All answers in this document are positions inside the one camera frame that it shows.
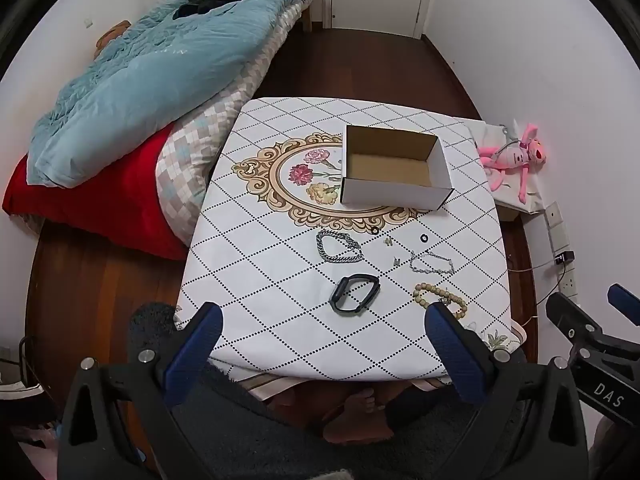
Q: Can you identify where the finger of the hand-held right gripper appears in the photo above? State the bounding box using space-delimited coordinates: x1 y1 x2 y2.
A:
545 292 609 347
607 283 640 322

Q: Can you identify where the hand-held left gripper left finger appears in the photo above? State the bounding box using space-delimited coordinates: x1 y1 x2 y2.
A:
57 302 224 480

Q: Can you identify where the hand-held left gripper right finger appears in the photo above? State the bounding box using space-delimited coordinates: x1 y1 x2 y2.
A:
424 302 589 480

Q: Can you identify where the wooden bead bracelet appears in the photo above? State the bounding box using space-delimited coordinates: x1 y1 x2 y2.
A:
413 282 469 320

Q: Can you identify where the black watch band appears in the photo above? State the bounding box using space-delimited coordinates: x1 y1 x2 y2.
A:
329 273 381 316

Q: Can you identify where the white cardboard box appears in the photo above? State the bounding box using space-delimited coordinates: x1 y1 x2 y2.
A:
340 124 455 211

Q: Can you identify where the person's right forearm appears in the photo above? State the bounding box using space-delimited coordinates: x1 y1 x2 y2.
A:
592 417 640 480

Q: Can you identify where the white diamond patterned tablecloth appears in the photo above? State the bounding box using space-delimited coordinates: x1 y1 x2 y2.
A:
177 97 519 381

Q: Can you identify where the person's foot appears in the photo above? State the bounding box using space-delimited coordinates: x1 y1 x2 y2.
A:
322 387 397 444

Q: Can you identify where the dark grey fuzzy cloth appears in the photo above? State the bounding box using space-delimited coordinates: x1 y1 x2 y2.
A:
127 302 527 480

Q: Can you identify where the red blanket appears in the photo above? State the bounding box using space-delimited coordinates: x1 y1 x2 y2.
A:
2 125 189 261

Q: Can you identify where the pink plush toy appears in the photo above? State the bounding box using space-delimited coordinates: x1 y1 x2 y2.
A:
477 120 549 204

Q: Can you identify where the white black shoe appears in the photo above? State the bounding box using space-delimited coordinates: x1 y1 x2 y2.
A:
0 380 48 402

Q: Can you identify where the light blue quilt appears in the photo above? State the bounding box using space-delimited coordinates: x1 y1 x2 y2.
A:
27 0 328 189

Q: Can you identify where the brown plush toy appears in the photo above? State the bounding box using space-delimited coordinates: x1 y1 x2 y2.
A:
95 21 132 54

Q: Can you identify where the white wall outlet strip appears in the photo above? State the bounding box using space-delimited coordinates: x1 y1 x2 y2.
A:
547 225 579 298

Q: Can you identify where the thin silver chain bracelet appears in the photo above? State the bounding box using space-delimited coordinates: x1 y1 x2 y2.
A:
409 252 455 275

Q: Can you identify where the thick silver chain bracelet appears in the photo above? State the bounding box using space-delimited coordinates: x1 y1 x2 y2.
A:
316 229 364 264

